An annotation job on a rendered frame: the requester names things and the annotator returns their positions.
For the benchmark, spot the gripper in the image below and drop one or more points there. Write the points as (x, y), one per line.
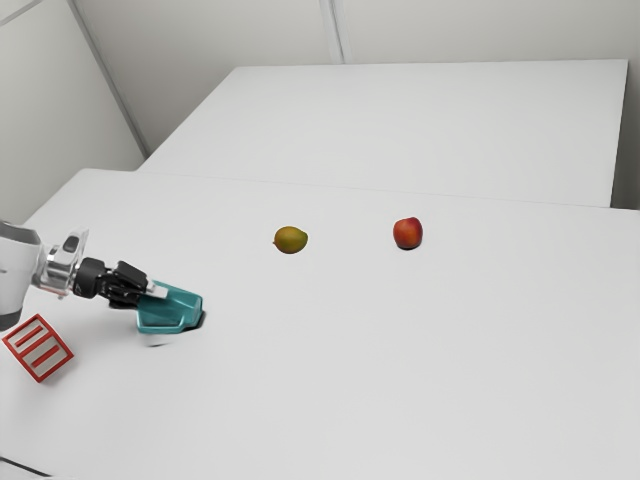
(91, 278)

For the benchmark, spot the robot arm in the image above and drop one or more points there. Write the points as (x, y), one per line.
(20, 265)

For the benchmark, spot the teal faceted mug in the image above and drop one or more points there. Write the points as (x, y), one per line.
(170, 310)

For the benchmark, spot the red and white box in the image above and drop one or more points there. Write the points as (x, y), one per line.
(38, 348)

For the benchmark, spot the green yellow mango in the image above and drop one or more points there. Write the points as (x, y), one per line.
(290, 239)

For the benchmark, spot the red apple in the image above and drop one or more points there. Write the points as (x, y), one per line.
(408, 232)

